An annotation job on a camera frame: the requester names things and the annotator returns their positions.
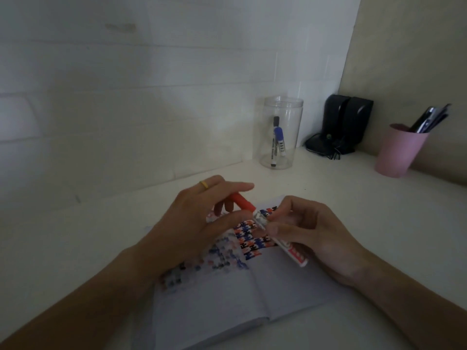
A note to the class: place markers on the person's right hand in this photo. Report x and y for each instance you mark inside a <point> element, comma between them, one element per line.
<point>324,236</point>

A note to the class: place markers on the person's left hand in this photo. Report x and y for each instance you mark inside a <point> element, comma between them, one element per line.
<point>182,229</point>

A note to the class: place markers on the person's right thumb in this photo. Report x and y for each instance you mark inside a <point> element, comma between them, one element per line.
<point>281,229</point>

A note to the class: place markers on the person's left thumb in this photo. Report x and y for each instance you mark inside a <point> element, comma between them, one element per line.
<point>233,222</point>

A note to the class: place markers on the red marker cap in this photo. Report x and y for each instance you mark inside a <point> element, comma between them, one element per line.
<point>242,202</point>

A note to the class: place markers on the white marker with red label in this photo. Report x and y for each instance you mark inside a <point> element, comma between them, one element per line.
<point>296,255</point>

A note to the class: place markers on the person's right forearm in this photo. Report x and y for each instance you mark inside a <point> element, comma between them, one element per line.
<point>412,306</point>

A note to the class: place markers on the person's left forearm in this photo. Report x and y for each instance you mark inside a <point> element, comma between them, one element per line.
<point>80,306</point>

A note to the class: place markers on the black whiteboard marker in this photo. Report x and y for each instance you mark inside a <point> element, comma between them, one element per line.
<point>274,145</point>

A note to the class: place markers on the open notebook with coloured pattern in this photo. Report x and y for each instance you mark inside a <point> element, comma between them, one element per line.
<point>219,306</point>

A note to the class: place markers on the clear plastic jar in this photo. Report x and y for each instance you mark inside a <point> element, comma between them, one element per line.
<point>281,142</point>

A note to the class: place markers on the blue whiteboard marker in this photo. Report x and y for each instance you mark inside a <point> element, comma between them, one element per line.
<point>280,140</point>

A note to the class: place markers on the black speaker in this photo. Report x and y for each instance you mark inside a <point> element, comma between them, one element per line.
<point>334,116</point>
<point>359,120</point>

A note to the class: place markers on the pink plastic cup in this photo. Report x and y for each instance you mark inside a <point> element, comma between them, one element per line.
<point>399,151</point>

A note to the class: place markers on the dark pen with silver clip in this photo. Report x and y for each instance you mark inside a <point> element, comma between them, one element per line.
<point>423,120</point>

